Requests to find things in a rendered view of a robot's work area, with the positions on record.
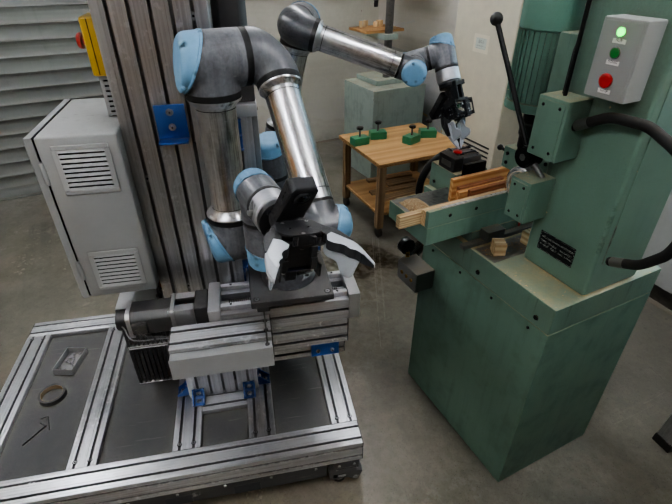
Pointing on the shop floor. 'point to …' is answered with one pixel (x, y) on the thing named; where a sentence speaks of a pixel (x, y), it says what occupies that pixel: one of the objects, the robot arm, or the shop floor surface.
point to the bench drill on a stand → (380, 97)
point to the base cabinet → (510, 367)
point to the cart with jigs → (367, 188)
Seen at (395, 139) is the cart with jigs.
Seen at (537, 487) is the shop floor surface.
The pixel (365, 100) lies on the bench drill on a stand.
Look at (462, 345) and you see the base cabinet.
